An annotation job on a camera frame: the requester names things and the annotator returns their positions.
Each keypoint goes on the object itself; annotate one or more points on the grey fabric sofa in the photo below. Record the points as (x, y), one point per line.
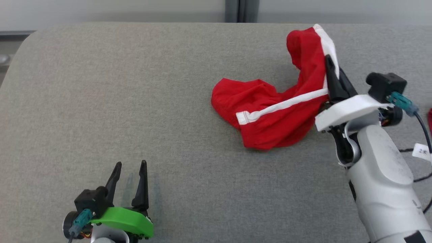
(168, 118)

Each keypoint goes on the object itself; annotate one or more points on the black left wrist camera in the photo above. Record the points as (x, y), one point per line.
(89, 200)

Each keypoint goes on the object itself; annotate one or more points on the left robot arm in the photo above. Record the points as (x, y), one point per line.
(104, 240)

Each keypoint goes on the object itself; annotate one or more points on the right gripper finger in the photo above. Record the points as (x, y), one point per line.
(333, 84)
(347, 87)

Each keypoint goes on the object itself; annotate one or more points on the grey floor rail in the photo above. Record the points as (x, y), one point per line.
(17, 35)

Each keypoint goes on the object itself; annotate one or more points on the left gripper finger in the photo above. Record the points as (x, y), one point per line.
(114, 185)
(142, 192)

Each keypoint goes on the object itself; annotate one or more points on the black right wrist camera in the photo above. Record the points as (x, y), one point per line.
(386, 86)

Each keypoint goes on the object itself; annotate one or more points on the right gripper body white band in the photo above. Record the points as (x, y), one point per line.
(351, 109)

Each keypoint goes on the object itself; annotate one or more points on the red shirt with white sleeves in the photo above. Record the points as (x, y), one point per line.
(430, 121)

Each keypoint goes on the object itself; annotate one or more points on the red shorts with white stripe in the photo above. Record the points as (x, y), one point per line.
(270, 128)

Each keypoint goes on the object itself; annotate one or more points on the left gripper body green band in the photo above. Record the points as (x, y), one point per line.
(128, 221)

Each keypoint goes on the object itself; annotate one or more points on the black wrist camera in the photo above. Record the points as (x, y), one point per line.
(386, 86)
(89, 200)

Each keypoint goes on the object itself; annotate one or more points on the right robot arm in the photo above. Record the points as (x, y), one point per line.
(384, 182)

